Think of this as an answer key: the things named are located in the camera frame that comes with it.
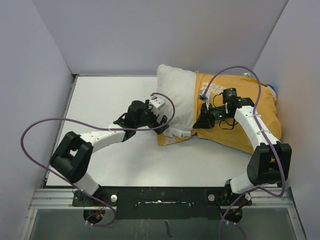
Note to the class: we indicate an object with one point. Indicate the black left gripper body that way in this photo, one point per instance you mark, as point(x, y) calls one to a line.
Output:
point(150, 120)

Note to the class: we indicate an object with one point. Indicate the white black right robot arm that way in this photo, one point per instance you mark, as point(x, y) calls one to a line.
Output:
point(270, 161)

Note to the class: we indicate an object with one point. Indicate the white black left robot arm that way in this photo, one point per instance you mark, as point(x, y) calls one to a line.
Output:
point(72, 156)

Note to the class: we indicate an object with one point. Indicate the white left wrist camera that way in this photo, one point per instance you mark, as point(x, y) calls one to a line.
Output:
point(156, 103)

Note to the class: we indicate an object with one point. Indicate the aluminium frame rail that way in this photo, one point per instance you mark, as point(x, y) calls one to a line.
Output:
point(62, 199)

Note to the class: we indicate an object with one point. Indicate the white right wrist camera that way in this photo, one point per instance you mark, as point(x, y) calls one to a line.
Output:
point(205, 96)

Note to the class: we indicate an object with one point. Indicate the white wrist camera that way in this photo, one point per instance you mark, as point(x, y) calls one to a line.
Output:
point(156, 103)
point(205, 96)

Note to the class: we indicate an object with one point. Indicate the blue yellow Mickey pillowcase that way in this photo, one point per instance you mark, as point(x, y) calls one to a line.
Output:
point(226, 132)

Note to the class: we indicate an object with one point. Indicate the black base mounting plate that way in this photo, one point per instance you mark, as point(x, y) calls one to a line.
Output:
point(166, 203)

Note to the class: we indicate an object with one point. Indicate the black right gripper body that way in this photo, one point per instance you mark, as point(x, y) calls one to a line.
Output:
point(213, 113)

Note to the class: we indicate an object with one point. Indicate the white pillow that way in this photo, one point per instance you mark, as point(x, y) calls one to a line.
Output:
point(179, 86)

